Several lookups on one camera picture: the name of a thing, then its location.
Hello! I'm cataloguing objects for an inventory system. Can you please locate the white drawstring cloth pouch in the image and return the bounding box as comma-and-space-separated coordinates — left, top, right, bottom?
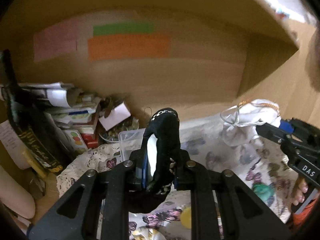
220, 99, 281, 147

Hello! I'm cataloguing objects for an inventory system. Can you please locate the yellow round soft ball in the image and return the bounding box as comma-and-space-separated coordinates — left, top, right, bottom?
180, 207, 192, 230

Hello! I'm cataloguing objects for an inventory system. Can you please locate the black beaded fabric pouch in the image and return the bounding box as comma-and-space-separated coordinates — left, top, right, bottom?
127, 108, 181, 213

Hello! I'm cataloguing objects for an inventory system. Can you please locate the person's right hand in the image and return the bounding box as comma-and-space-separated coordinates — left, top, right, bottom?
291, 177, 308, 206

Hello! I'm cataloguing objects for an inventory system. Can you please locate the clear plastic storage box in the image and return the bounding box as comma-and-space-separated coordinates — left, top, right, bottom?
118, 128, 145, 161

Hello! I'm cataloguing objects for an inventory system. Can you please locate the butterfly print tablecloth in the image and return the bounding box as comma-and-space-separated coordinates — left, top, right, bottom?
56, 114, 301, 240

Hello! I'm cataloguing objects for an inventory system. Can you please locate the small white pink box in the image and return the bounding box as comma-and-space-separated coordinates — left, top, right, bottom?
99, 102, 131, 131

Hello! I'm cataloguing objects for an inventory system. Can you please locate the stack of papers and magazines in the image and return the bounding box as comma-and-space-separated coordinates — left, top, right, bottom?
20, 82, 101, 154

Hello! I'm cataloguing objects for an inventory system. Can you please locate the dark wine bottle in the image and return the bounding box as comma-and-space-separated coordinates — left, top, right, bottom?
1, 49, 63, 174

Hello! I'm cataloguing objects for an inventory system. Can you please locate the orange sticky note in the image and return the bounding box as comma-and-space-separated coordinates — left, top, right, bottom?
87, 33, 171, 61

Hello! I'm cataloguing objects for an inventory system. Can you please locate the cream ceramic mug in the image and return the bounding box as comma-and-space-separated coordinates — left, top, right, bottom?
0, 166, 36, 219

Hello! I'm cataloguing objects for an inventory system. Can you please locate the white handwritten note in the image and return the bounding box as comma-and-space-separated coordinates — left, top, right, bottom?
0, 120, 30, 170

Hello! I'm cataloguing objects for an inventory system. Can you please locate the green sticky note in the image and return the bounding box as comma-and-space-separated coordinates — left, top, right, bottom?
93, 22, 155, 36

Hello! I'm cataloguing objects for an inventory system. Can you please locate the pink sticky note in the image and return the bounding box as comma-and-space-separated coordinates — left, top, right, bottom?
33, 19, 78, 63

